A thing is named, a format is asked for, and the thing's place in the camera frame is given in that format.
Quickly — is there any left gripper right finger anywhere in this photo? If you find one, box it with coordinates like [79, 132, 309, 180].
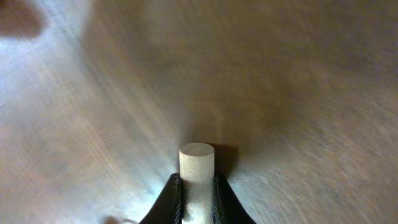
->
[213, 174, 256, 224]

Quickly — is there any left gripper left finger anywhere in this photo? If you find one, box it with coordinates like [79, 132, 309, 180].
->
[139, 173, 183, 224]

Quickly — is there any wooden rattle drum toy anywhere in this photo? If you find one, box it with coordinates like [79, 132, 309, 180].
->
[179, 142, 215, 224]

